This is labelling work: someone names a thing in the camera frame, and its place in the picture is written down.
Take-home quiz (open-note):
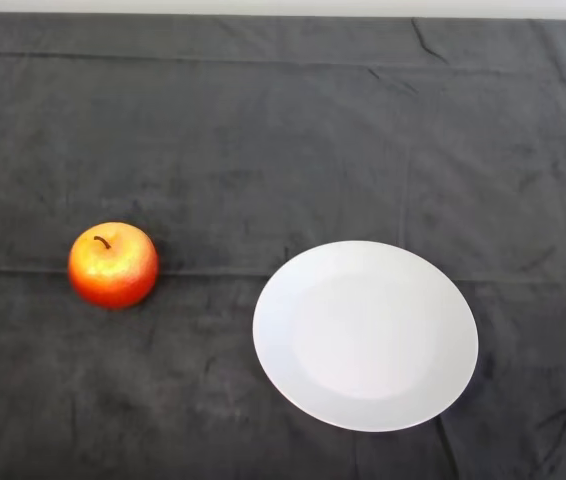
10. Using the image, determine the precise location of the white round plate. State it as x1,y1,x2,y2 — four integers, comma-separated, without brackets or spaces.
251,240,480,434

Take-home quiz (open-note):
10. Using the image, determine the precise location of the red yellow apple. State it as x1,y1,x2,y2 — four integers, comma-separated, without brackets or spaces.
67,221,160,310

